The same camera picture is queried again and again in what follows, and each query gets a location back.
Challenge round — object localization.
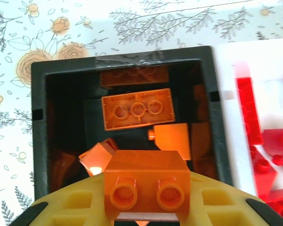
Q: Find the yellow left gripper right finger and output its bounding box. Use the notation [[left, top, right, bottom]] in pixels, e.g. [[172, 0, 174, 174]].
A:
[[178, 171, 283, 226]]

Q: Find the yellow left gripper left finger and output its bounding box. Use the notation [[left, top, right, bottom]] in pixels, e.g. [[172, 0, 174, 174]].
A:
[[13, 173, 113, 226]]

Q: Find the orange sloped lego brick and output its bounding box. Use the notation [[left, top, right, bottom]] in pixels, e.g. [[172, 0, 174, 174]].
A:
[[78, 138, 120, 176]]

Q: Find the long red lego brick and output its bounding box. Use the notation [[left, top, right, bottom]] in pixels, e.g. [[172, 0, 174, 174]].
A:
[[236, 77, 264, 145], [251, 145, 280, 203], [261, 189, 283, 224]]

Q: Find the small orange lego brick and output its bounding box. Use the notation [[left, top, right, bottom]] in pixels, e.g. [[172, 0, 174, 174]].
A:
[[104, 150, 192, 223], [147, 122, 192, 161]]

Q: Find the small red lego brick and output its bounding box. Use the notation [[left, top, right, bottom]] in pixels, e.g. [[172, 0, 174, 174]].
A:
[[261, 129, 283, 161]]

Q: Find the long orange lego brick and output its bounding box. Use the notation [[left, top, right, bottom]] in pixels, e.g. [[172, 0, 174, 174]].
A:
[[100, 88, 175, 131]]

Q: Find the black plastic bin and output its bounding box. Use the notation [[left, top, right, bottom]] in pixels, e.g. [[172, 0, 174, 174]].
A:
[[30, 45, 234, 201]]

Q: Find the white plastic bin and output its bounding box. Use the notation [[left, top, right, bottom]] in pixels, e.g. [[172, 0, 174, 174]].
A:
[[213, 37, 283, 226]]

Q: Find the clear tape strip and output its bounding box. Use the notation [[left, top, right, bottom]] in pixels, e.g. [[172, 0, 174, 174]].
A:
[[94, 50, 165, 69]]

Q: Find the floral table cover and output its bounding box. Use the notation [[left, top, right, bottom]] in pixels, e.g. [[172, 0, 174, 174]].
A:
[[0, 0, 283, 208]]

